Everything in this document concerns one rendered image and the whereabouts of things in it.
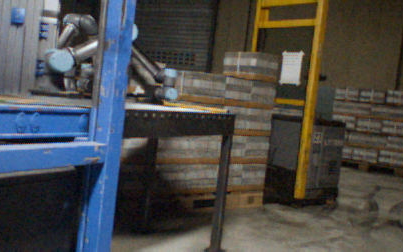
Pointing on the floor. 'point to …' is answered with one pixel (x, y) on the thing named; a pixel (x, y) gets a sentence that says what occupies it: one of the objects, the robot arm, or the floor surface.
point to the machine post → (106, 124)
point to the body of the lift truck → (315, 189)
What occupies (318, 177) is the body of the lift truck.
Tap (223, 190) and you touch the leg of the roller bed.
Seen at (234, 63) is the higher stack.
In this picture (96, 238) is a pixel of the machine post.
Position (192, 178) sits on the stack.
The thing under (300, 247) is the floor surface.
